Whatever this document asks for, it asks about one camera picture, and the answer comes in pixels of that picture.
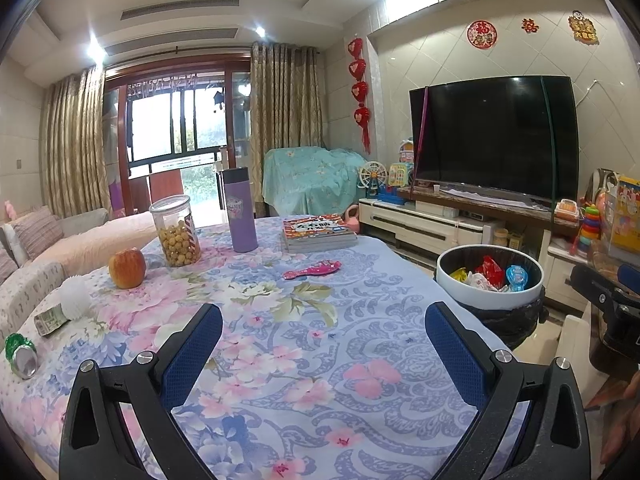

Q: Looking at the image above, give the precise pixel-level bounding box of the colourful toy house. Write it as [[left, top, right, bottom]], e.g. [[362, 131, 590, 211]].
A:
[[387, 137, 416, 187]]

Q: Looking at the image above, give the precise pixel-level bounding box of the wooden balcony door frame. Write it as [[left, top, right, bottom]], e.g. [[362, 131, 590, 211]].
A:
[[104, 59, 252, 217]]

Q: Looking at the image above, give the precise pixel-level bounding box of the person's right hand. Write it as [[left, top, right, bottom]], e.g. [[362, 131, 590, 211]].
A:
[[600, 372, 640, 467]]

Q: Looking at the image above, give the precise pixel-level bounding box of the pink comb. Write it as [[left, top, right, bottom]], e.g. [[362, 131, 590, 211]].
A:
[[283, 259, 342, 280]]

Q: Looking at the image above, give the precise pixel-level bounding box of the purple thermos bottle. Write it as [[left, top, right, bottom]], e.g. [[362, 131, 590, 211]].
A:
[[221, 166, 259, 254]]

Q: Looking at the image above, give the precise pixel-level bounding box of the white honeycomb ball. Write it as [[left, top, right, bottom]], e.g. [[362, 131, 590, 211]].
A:
[[59, 275, 94, 321]]

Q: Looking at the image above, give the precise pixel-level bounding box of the gold and red wall sticker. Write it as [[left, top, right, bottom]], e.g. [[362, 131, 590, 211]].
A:
[[567, 9, 599, 44]]

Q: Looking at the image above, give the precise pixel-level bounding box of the blue candy wrapper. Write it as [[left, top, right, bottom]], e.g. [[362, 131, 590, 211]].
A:
[[504, 264, 530, 292]]

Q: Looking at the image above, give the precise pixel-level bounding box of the white bin with black bag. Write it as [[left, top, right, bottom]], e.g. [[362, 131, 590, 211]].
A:
[[434, 244, 549, 352]]

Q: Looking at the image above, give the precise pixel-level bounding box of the clear jar of yellow balls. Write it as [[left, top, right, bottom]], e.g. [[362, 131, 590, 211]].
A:
[[148, 194, 202, 269]]

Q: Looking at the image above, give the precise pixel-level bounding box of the light fabric sofa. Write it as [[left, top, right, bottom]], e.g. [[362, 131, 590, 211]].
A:
[[0, 204, 162, 342]]

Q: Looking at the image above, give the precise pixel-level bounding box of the stacking rings toy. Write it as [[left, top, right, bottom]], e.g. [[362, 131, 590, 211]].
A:
[[577, 203, 601, 257]]

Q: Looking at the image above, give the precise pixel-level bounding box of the round red wall sticker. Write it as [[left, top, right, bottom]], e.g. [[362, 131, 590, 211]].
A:
[[467, 19, 499, 51]]

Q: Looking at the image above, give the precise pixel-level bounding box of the gold curtain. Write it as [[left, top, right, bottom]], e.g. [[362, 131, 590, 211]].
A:
[[249, 41, 326, 154], [39, 64, 111, 219]]

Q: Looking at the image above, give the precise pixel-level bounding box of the black television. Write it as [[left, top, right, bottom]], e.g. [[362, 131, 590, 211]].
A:
[[408, 74, 581, 209]]

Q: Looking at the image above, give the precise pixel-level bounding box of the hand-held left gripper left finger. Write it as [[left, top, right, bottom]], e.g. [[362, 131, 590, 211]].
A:
[[59, 301, 224, 480]]

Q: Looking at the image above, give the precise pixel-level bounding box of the white television cabinet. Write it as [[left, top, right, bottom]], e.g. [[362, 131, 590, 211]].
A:
[[357, 184, 592, 312]]

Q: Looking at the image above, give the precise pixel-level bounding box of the red snack wrapper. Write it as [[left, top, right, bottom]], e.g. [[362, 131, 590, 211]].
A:
[[474, 255, 506, 291]]

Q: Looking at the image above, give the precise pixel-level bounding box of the yellow toy box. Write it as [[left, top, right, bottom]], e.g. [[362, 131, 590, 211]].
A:
[[607, 174, 640, 257]]

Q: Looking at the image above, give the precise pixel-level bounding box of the striped pink cushion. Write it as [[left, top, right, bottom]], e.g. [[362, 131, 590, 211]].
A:
[[12, 205, 66, 262]]

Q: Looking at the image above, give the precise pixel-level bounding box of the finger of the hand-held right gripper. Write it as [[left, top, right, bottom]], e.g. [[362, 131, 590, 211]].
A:
[[616, 262, 640, 291], [570, 263, 640, 312]]

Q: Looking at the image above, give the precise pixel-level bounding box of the red hanging heart decoration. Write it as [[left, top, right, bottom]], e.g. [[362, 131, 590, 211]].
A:
[[347, 37, 374, 156]]

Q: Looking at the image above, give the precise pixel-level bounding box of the crushed green can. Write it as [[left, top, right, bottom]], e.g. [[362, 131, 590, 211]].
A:
[[4, 332, 39, 380]]

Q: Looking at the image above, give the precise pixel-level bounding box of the red apple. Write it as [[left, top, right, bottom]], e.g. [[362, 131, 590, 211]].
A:
[[108, 247, 147, 290]]

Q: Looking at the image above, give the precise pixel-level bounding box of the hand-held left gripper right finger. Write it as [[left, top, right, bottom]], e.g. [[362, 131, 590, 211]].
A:
[[424, 301, 592, 480]]

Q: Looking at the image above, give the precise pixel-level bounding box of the teal cloth covered furniture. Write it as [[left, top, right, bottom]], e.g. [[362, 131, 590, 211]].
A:
[[262, 145, 371, 219]]

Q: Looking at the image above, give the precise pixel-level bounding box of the small crushed green carton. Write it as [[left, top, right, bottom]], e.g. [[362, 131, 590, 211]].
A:
[[33, 307, 71, 337]]

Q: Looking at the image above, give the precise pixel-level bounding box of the ferris wheel toy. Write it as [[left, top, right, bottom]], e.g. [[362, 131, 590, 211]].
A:
[[357, 160, 389, 199]]

